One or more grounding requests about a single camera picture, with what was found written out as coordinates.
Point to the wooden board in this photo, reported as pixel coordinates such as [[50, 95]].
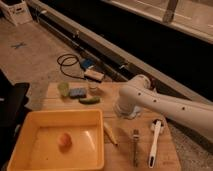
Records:
[[120, 158]]

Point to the clear glass jar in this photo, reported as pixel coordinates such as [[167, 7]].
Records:
[[93, 86]]

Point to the black chair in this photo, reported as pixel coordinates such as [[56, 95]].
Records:
[[12, 112]]

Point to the green plastic cup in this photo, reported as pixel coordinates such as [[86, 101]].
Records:
[[63, 89]]

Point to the orange fruit in tub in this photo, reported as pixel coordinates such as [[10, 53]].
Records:
[[64, 140]]

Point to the yellow plastic tub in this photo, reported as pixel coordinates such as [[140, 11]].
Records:
[[37, 146]]

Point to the green cucumber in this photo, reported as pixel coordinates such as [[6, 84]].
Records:
[[92, 100]]

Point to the light blue cloth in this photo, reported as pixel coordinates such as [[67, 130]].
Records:
[[135, 113]]

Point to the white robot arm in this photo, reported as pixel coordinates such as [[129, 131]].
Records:
[[137, 93]]

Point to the blue power adapter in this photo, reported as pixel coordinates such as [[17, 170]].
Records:
[[86, 63]]

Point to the metal fork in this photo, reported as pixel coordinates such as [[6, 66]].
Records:
[[135, 147]]

